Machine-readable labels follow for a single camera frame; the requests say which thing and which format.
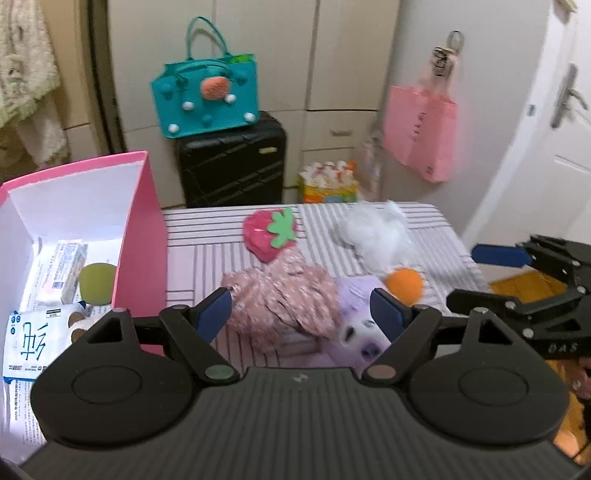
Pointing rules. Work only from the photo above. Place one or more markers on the striped tablecloth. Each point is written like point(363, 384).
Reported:
point(207, 240)

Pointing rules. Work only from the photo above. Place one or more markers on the beige wardrobe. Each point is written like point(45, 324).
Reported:
point(286, 55)

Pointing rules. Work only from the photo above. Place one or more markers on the pink floral scrunchie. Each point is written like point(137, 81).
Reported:
point(277, 300)

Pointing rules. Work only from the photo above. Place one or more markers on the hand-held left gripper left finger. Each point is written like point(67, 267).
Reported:
point(214, 314)

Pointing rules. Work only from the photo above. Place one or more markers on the pink cardboard box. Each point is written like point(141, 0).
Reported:
point(141, 240)

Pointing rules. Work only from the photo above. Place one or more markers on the pink paper bag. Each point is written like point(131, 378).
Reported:
point(415, 134)

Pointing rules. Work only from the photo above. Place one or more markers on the printed paper sheet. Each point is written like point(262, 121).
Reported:
point(18, 415)

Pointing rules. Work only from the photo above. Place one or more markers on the cream fleece pajama jacket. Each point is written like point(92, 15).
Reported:
point(23, 55)

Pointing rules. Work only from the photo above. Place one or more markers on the small white wipes packet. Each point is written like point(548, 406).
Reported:
point(60, 272)

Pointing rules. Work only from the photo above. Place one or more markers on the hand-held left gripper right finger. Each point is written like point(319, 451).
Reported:
point(387, 314)

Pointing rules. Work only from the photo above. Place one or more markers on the blue white tissue packet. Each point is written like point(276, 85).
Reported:
point(27, 341)

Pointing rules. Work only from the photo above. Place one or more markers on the clear plastic bag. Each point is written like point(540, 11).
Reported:
point(371, 157)

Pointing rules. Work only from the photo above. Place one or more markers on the pink strawberry plush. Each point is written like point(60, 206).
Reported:
point(261, 235)

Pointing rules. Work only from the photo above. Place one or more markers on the white plush with orange ball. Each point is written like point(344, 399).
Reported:
point(374, 235)

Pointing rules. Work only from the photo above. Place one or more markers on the purple plush toy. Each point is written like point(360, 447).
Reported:
point(355, 332)

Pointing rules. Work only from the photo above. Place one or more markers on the colourful bottle pack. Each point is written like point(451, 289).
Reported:
point(323, 189)

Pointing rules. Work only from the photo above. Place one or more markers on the white door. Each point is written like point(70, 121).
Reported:
point(568, 184)

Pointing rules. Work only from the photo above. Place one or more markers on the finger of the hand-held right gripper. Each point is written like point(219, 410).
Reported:
point(501, 256)
point(489, 305)

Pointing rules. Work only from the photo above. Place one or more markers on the black suitcase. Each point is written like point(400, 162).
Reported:
point(231, 170)

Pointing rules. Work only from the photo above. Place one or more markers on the cream fleece pajama pants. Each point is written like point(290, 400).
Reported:
point(46, 138)

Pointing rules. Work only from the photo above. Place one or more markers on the green makeup sponge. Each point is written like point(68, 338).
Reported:
point(97, 284)

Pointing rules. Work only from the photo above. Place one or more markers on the teal felt tote bag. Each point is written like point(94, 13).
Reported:
point(240, 92)

